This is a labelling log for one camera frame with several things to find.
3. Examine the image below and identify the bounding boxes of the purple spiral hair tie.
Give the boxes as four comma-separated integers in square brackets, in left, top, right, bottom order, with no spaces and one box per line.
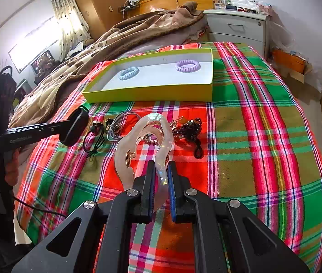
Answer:
[175,59,201,72]

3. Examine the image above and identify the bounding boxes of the black cable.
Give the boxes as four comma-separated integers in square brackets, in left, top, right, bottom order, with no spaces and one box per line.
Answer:
[13,196,67,218]

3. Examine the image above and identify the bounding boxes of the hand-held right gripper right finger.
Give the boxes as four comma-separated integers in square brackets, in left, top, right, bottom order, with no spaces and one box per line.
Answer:
[167,161,311,273]

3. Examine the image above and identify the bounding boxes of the black hair tie gold beads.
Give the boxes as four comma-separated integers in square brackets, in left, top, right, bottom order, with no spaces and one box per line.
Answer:
[104,117,122,130]

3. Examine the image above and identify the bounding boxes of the plush toys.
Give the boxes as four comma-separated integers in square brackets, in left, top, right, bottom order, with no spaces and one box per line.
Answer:
[34,50,57,77]

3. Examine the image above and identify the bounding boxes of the grey hair tie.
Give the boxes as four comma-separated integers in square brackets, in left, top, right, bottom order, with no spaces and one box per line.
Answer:
[106,111,141,143]

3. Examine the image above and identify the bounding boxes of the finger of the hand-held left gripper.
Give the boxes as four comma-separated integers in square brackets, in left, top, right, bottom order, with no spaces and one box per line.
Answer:
[0,120,75,157]

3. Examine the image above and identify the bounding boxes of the orange box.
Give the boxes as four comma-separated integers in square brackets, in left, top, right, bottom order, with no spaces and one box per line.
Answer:
[272,48,307,74]

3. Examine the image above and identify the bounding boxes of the power strip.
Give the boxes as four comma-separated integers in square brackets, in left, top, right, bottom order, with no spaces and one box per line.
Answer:
[120,1,139,12]

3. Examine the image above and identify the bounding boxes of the yellow-green shallow box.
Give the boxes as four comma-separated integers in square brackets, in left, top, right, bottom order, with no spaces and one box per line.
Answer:
[82,48,214,104]

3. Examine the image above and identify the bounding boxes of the plaid cloth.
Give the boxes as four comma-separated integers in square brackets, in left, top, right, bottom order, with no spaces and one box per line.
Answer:
[14,42,322,273]

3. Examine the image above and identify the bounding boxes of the black hair tie with bead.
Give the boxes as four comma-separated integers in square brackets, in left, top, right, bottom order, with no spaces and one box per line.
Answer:
[83,119,107,158]

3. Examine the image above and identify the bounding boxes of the white plastic packet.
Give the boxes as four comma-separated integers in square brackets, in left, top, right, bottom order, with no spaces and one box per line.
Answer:
[231,0,272,15]

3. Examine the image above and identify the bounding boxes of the translucent pink hair claw clip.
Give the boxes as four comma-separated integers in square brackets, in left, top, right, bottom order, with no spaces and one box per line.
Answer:
[115,113,174,214]

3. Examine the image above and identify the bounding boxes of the brown patterned blanket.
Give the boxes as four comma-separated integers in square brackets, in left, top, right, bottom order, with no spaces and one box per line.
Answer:
[7,1,207,128]

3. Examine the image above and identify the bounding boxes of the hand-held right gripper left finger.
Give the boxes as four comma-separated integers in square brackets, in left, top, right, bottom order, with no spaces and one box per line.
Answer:
[11,161,157,273]

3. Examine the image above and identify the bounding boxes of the window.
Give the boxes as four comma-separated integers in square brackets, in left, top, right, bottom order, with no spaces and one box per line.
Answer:
[7,31,62,73]

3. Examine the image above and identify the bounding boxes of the grey nightstand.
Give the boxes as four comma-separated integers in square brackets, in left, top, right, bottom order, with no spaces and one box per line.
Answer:
[203,7,271,59]

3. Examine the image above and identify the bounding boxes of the wooden wardrobe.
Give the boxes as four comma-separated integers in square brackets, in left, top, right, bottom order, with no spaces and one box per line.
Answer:
[68,0,129,40]

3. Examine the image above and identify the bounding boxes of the blue spiral hair tie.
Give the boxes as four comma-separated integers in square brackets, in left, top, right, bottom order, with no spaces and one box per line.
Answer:
[118,67,140,81]

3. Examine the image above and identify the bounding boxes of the patterned curtain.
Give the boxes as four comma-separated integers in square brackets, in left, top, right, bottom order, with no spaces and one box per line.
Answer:
[49,0,92,60]

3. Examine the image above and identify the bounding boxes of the dark bead bracelet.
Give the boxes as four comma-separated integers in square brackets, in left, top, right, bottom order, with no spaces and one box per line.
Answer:
[172,116,204,160]

